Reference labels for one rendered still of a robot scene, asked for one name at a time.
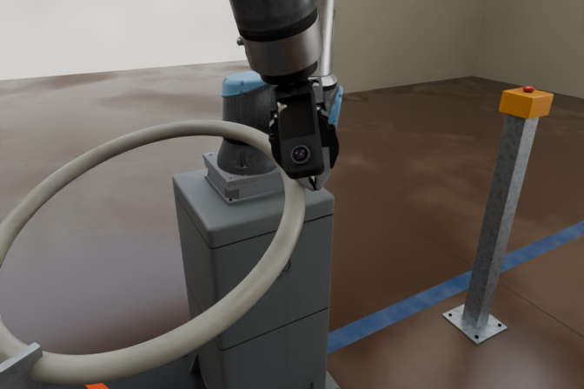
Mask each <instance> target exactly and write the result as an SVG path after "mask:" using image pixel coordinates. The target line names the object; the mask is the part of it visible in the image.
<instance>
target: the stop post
mask: <svg viewBox="0 0 584 389"><path fill-rule="evenodd" d="M553 96H554V94H552V93H548V92H544V91H539V90H535V91H525V90H523V89H522V88H519V89H509V90H503V92H502V96H501V103H500V107H499V111H500V112H502V113H506V118H505V122H504V126H503V130H502V134H501V141H500V146H499V149H498V154H497V158H496V162H495V166H494V173H493V178H492V181H491V186H490V189H489V194H488V201H487V206H486V210H485V214H484V218H483V222H482V226H481V233H480V238H479V241H478V246H477V250H476V254H475V258H474V265H473V270H472V273H471V278H470V282H469V286H468V293H467V298H466V301H465V304H464V305H462V306H459V307H457V308H455V309H453V310H450V311H448V312H446V313H444V314H443V315H442V316H443V317H444V318H445V319H447V320H448V321H449V322H450V323H452V324H453V325H454V326H455V327H456V328H458V329H459V330H460V331H461V332H462V333H464V334H465V335H466V336H467V337H468V338H470V339H471V340H472V341H473V342H474V343H475V344H476V345H479V344H480V343H482V342H483V341H485V340H488V339H490V338H492V337H494V336H495V335H496V334H498V333H501V332H503V331H505V330H507V329H508V328H507V327H506V326H505V325H503V324H502V323H501V322H500V321H498V320H497V319H496V318H495V317H493V316H492V315H491V314H490V310H491V306H492V303H493V299H494V293H495V289H496V286H497V282H498V279H499V276H500V272H501V266H502V262H503V259H504V255H505V252H506V248H507V244H508V238H509V235H510V231H511V227H512V224H513V220H514V214H515V210H516V207H517V203H518V200H519V196H520V192H521V186H522V183H523V179H524V175H525V172H526V168H527V165H528V158H529V155H530V151H531V148H532V144H533V140H534V134H535V130H536V127H537V123H538V121H539V117H540V116H544V115H548V114H549V110H550V107H551V103H552V100H553Z"/></svg>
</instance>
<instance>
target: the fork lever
mask: <svg viewBox="0 0 584 389"><path fill-rule="evenodd" d="M42 357H43V352H42V348H41V346H39V345H38V344H37V343H33V344H31V345H30V346H28V347H26V348H24V349H23V350H22V351H21V352H19V353H17V354H16V355H14V356H12V357H11V358H9V359H7V360H6V361H4V362H3V363H2V364H0V389H37V388H38V387H39V386H40V385H42V384H43V383H41V382H36V381H34V380H32V379H31V377H30V372H31V369H32V367H33V366H34V365H35V363H36V362H37V361H38V360H39V359H40V358H42Z"/></svg>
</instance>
